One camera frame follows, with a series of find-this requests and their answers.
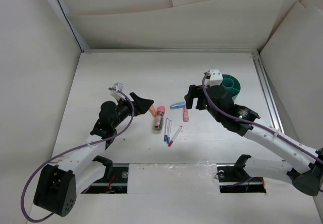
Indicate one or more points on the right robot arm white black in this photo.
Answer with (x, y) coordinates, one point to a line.
(300, 166)

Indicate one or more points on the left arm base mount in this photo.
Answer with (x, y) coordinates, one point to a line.
(114, 180)

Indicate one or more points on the aluminium rail right side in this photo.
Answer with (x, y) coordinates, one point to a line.
(269, 99)

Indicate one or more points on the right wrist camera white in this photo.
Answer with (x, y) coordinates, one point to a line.
(213, 78)

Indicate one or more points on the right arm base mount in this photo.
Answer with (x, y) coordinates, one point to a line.
(234, 179)

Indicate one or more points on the purple cap white marker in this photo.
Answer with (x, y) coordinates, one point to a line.
(166, 129)

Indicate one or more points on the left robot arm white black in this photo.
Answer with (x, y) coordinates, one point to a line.
(59, 184)

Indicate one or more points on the teal round divided container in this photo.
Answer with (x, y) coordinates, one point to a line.
(232, 84)

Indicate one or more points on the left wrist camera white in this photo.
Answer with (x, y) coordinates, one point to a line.
(118, 90)

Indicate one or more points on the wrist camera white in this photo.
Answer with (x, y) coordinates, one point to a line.
(118, 90)
(213, 78)

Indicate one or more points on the red cap white marker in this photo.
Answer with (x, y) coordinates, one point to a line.
(175, 136)

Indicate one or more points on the pink correction tape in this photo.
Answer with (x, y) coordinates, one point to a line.
(185, 115)

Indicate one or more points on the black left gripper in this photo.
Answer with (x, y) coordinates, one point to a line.
(142, 104)

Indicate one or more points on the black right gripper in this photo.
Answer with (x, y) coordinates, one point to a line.
(195, 92)

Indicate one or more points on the blue translucent stapler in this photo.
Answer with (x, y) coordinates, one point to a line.
(178, 105)

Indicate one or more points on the pink cap glue bottle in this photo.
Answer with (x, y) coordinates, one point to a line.
(159, 118)

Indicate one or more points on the orange eraser stick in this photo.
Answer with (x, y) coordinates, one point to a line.
(153, 111)

